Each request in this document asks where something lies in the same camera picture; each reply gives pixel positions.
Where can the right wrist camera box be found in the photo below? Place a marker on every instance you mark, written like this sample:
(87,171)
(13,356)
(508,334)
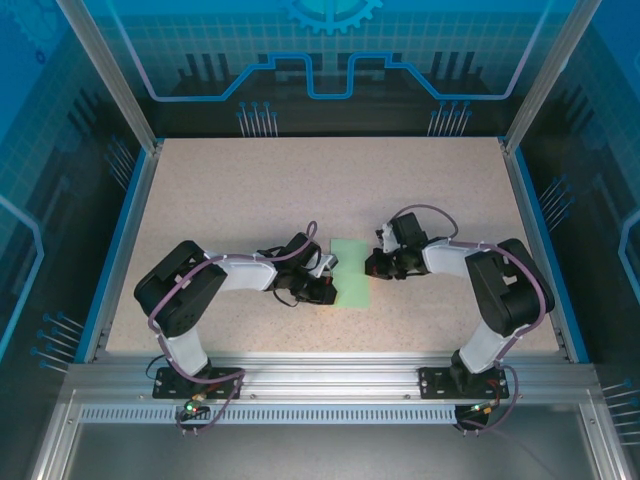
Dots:
(387,237)

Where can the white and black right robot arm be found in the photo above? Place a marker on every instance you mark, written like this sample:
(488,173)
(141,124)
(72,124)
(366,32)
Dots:
(510,295)

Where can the aluminium mounting rail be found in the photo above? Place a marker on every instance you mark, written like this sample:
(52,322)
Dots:
(325,372)

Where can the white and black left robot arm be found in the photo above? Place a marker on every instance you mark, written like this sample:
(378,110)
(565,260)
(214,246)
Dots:
(185,295)

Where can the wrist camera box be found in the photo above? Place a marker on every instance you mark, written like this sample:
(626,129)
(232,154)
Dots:
(325,262)
(387,237)

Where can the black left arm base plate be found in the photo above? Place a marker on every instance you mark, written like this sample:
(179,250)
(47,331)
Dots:
(170,385)

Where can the aluminium frame post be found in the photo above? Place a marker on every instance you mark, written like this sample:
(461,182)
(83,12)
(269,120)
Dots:
(550,75)
(115,80)

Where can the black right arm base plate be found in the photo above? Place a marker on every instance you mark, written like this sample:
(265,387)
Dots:
(435,382)

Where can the green paper sheet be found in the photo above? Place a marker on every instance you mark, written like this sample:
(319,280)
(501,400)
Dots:
(352,280)

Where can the aluminium side frame rail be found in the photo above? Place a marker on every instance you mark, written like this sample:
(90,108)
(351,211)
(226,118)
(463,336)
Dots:
(134,220)
(528,220)

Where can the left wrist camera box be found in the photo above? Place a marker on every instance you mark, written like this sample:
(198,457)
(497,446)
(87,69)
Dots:
(325,262)

